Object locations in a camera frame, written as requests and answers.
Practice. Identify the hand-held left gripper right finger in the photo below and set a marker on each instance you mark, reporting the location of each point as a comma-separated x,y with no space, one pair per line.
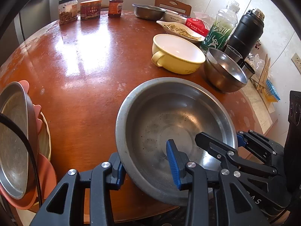
172,164

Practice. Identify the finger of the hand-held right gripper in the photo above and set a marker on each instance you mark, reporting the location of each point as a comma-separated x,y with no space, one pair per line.
258,141
211,143

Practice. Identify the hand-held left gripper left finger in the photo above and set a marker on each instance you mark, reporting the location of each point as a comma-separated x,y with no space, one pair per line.
120,174

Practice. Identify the large steel basin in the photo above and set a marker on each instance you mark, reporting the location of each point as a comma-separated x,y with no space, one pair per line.
152,122

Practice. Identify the coral pink plate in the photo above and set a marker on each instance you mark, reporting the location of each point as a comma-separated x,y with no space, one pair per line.
47,176

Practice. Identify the yellow ribbed plate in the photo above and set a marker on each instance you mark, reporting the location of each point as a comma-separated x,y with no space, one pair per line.
44,139

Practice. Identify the round steel pan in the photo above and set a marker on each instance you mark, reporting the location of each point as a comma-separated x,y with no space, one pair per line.
14,146

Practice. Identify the printed paper sheet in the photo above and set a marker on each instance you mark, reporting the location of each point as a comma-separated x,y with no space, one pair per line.
261,113

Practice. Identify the blue ribbed liners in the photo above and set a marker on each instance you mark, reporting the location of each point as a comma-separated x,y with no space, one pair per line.
272,94

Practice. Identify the small steel cup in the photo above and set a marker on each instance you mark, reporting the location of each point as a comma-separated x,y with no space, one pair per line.
249,69

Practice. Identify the patterned plastic bag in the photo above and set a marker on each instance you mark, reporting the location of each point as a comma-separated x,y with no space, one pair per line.
257,60

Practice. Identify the clear plastic cup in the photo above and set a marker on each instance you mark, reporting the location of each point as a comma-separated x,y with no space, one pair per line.
234,53

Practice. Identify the black thermos flask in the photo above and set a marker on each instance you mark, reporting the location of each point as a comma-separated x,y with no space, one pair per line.
244,35

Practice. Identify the green-labelled plastic bottle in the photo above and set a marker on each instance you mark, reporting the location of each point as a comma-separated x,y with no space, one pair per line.
218,35

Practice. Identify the yellowish shredded food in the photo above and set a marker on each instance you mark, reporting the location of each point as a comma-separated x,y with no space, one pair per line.
181,31

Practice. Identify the red tissue pack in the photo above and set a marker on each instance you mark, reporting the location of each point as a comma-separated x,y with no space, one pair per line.
195,24

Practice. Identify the white boat-shaped dish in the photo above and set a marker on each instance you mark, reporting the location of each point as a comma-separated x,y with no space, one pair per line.
163,25

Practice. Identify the white ceramic bowl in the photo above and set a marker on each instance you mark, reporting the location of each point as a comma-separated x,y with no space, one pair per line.
175,17

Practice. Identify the carved wooden chair back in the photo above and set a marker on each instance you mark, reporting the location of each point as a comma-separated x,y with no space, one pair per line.
174,4

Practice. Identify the steel bowl with wide rim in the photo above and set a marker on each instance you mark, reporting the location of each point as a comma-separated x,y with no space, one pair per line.
148,13

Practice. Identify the amber sauce bottle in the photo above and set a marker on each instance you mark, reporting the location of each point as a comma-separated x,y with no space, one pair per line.
115,8

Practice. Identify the red jar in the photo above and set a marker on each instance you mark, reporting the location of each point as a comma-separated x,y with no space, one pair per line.
90,10

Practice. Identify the clear snack jar black lid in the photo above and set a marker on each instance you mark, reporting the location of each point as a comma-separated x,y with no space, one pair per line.
68,13

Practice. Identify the white wall outlet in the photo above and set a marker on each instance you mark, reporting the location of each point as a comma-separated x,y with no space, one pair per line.
296,61

